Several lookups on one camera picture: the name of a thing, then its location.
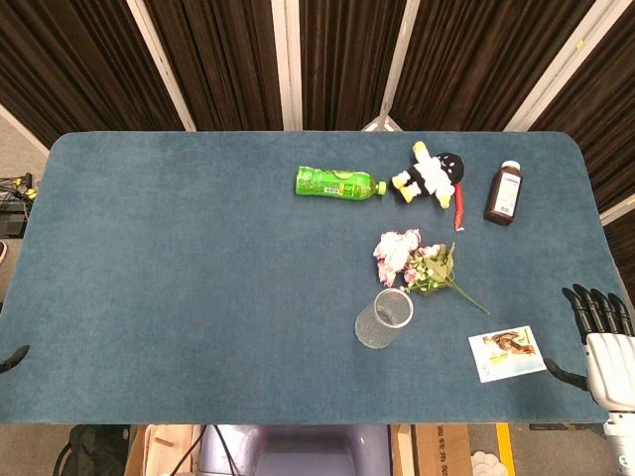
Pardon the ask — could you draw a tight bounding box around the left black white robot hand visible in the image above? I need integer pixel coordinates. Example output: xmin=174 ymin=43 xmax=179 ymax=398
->
xmin=0 ymin=345 xmax=31 ymax=375

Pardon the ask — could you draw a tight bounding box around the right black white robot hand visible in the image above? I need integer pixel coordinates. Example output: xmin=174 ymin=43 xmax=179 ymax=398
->
xmin=545 ymin=283 xmax=635 ymax=414

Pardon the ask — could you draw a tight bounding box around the pink artificial flower bouquet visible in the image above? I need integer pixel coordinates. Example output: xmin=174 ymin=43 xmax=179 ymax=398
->
xmin=372 ymin=227 xmax=491 ymax=316

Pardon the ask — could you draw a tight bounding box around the purple robot base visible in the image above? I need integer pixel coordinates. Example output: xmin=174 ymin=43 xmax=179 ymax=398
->
xmin=196 ymin=423 xmax=394 ymax=476

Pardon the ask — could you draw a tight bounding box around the cream plush toy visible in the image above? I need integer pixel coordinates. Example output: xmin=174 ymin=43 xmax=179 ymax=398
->
xmin=470 ymin=448 xmax=503 ymax=476

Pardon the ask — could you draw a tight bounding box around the blue carpeted table surface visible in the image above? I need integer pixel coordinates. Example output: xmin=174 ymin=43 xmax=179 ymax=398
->
xmin=0 ymin=130 xmax=635 ymax=426

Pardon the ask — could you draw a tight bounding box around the transparent textured glass vase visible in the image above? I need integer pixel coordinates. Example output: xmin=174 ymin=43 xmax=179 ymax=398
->
xmin=354 ymin=287 xmax=416 ymax=350

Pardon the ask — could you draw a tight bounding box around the printed photo card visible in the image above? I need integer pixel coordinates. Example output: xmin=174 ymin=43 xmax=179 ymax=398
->
xmin=467 ymin=324 xmax=548 ymax=384

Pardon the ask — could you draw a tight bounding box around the black bag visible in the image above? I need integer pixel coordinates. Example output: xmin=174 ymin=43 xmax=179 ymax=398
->
xmin=54 ymin=424 xmax=139 ymax=476

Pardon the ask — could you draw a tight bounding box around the yellow floor tape strip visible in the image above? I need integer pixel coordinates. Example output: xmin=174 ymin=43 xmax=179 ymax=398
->
xmin=495 ymin=423 xmax=513 ymax=476

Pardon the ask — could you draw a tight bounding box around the light wooden crate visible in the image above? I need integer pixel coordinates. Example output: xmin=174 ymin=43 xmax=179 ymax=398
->
xmin=122 ymin=423 xmax=205 ymax=476

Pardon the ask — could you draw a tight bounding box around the brown cardboard box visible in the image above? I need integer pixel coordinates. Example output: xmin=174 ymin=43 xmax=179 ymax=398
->
xmin=391 ymin=423 xmax=473 ymax=476

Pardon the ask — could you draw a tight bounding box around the brown medicine bottle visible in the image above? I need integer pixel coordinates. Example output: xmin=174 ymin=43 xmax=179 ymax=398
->
xmin=483 ymin=160 xmax=525 ymax=229

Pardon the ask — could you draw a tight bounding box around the dark brown curtain panel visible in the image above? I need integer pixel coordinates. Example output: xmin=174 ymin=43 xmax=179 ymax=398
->
xmin=0 ymin=0 xmax=188 ymax=148
xmin=300 ymin=0 xmax=409 ymax=132
xmin=143 ymin=0 xmax=289 ymax=132
xmin=390 ymin=0 xmax=596 ymax=133
xmin=529 ymin=0 xmax=635 ymax=289

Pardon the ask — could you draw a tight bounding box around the black white penguin plush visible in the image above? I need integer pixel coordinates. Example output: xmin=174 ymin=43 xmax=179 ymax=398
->
xmin=390 ymin=141 xmax=468 ymax=233

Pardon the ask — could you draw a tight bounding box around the green tea plastic bottle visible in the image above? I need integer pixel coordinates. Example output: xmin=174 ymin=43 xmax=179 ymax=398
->
xmin=295 ymin=165 xmax=388 ymax=201

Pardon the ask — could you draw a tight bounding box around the black power equipment with cables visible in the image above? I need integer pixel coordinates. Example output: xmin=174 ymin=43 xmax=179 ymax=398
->
xmin=0 ymin=171 xmax=39 ymax=240

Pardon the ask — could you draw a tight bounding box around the white frame post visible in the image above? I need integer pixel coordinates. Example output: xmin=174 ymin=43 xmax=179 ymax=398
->
xmin=360 ymin=0 xmax=423 ymax=133
xmin=125 ymin=0 xmax=197 ymax=132
xmin=503 ymin=0 xmax=612 ymax=133
xmin=598 ymin=194 xmax=635 ymax=225
xmin=271 ymin=0 xmax=305 ymax=132

